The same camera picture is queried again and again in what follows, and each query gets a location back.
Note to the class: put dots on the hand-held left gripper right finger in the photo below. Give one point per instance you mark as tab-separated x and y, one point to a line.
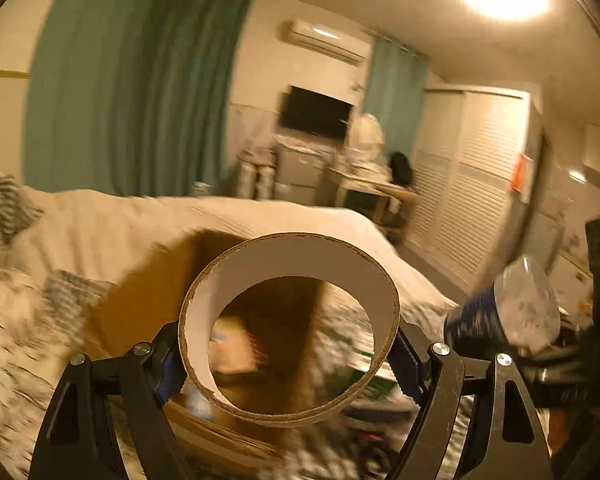
408	366

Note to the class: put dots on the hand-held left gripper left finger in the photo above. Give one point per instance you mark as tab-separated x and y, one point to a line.
169	371

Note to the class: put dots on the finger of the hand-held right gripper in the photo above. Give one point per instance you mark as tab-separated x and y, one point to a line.
547	375

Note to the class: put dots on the brown cardboard box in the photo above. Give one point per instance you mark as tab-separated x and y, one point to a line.
145	300

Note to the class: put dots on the blue container with clear lid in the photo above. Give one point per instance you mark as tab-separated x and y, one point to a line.
485	310

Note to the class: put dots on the green packet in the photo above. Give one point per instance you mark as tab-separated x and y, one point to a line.
380	388

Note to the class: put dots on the orange tag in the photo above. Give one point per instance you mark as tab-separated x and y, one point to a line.
521	172

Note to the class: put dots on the light wooden desk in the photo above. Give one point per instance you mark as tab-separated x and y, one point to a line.
375	185

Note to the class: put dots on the white louvred wardrobe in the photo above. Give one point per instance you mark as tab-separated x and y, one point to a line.
470	170

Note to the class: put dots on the black bag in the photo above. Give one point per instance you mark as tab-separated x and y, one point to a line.
401	170

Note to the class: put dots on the white canisters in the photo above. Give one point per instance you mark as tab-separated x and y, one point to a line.
256	180

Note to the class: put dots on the grey drawer cabinet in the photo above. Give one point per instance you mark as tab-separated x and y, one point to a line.
300	172

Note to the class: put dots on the white fan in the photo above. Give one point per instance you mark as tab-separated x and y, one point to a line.
367	137

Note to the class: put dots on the black television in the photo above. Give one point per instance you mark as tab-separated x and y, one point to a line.
315	112

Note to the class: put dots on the narrow teal curtain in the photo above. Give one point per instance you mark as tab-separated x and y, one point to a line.
395	95

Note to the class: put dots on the wide teal curtain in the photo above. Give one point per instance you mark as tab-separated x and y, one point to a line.
130	85

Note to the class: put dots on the white air conditioner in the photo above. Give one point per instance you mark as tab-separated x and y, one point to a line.
325	40

